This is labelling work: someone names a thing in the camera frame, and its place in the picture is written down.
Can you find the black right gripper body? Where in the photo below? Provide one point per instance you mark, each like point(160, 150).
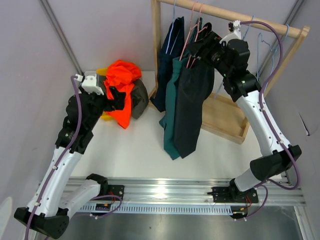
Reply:
point(214, 56)

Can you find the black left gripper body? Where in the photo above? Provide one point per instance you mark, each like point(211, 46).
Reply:
point(112, 105)

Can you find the pink hanger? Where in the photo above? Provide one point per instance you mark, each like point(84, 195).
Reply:
point(197, 37)
point(190, 30)

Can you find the olive green shorts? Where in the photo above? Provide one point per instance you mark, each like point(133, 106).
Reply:
point(139, 98)

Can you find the teal green shorts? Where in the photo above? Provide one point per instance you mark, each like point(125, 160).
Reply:
point(168, 120)

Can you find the orange mesh shorts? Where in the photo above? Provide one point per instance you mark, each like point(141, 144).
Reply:
point(122, 75)

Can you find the black shorts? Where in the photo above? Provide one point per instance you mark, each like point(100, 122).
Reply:
point(195, 84)

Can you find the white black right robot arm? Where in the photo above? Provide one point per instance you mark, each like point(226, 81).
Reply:
point(230, 59)

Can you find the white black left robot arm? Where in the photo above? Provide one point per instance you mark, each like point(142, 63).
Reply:
point(49, 213)

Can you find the navy blue shorts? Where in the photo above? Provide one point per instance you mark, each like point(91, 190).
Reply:
point(164, 74)

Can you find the wooden clothes rack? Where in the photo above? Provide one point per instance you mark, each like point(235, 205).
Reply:
point(220, 115)

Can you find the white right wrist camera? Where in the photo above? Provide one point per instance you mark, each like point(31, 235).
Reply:
point(234, 32)

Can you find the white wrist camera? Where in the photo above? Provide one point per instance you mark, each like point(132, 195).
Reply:
point(92, 82)
point(234, 32)

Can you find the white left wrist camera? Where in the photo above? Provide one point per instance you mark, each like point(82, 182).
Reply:
point(92, 82)

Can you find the aluminium mounting rail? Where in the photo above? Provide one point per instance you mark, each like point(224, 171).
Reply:
point(192, 191)

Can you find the slotted grey cable duct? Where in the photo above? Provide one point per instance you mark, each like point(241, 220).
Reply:
point(169, 209)

